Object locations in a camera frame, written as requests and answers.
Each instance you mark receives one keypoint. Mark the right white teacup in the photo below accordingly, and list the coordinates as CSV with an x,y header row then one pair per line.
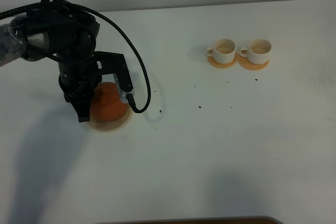
x,y
257,51

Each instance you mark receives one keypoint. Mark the right small wooden coaster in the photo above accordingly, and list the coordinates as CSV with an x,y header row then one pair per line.
x,y
245,63

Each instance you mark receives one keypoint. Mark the white teacup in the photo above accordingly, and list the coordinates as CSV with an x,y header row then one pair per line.
x,y
223,51
257,51

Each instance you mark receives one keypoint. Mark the large round wooden coaster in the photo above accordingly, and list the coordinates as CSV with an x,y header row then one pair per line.
x,y
112,125

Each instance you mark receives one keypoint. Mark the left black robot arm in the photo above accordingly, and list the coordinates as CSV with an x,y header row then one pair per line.
x,y
56,31

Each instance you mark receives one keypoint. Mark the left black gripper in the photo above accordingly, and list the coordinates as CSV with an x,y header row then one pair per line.
x,y
78,83

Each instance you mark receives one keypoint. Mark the left white teacup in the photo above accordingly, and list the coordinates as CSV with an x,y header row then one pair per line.
x,y
223,51

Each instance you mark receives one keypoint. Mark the small wooden coaster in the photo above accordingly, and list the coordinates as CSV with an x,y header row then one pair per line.
x,y
245,63
222,66

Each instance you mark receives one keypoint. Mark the brown clay teapot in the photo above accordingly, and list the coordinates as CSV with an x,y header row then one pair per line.
x,y
106,105

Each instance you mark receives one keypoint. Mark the left small wooden coaster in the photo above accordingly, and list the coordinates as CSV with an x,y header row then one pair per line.
x,y
222,66

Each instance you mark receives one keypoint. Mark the dark brown table edge object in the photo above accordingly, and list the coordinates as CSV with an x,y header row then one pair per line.
x,y
226,220

